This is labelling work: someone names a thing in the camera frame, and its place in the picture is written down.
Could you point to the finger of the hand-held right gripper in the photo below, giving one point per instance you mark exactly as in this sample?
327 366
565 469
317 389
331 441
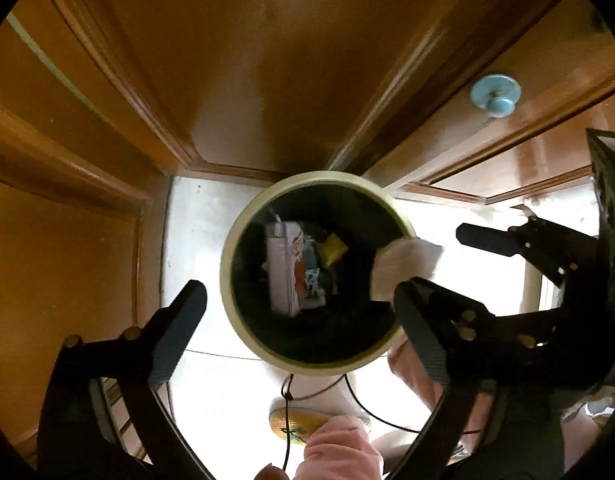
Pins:
487 240
562 325

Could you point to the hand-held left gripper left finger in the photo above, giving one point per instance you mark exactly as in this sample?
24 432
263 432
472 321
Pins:
180 325

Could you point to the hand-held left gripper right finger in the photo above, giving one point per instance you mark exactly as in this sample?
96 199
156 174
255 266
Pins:
422 335

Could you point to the cream trash bin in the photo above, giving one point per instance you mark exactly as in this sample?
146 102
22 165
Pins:
337 340

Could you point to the pink box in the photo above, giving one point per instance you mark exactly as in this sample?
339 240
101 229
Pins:
280 275

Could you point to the white and blue carton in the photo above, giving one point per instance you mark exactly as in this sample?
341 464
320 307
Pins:
315 282

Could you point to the yellow wrapper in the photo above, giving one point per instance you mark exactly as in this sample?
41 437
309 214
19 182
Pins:
332 250

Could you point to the brown wooden cabinet door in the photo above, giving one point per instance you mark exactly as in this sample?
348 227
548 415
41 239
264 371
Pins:
547 125
52 260
297 60

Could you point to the pale blue cabinet knob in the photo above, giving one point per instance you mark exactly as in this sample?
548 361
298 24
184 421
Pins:
492 92

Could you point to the yellow patterned slipper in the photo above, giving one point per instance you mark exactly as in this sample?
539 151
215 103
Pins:
292 425

